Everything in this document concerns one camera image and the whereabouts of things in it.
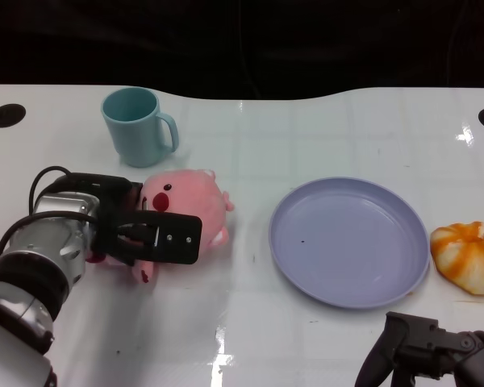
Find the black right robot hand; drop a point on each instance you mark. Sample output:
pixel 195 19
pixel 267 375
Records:
pixel 423 342

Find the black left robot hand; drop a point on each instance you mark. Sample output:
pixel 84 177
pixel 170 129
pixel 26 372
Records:
pixel 173 238

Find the pink plush beaver doll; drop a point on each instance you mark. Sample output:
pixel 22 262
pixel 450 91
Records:
pixel 189 193

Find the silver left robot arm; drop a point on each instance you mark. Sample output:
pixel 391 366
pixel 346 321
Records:
pixel 36 242

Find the lavender plastic plate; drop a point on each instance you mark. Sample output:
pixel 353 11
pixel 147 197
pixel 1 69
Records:
pixel 347 242

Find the orange white pumpkin bread toy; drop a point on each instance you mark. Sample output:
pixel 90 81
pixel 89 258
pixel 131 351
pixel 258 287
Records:
pixel 468 258

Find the teal plastic mug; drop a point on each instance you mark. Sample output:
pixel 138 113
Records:
pixel 135 137

